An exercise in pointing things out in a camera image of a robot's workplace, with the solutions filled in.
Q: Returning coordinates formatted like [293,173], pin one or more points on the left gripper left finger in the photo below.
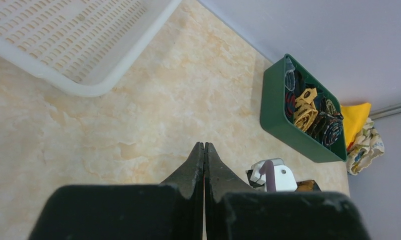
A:
[169,210]

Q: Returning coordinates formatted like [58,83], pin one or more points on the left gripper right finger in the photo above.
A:
[235,211]

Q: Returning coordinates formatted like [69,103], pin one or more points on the brown green patterned tie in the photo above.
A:
[308,186]

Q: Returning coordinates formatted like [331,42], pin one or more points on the green compartment tray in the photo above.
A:
[274,121]

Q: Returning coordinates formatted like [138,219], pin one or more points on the yellow rolled tie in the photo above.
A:
[305,109]

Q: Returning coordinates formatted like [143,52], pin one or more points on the red dark rolled tie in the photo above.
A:
[289,105]

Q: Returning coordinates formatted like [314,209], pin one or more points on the blue patterned rolled tie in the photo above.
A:
[331,132]

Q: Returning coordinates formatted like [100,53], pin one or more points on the olive rolled tie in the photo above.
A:
[330,107]

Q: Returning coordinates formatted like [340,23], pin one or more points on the grey rolled tie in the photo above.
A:
[289,80]

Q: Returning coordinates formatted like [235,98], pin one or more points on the cream patterned cloth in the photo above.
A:
[367,146]

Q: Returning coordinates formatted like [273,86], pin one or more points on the yellow cloth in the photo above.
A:
[354,118]

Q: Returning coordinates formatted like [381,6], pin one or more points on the white plastic basket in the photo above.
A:
[82,47]

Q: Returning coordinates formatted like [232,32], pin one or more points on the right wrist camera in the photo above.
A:
[271,171]

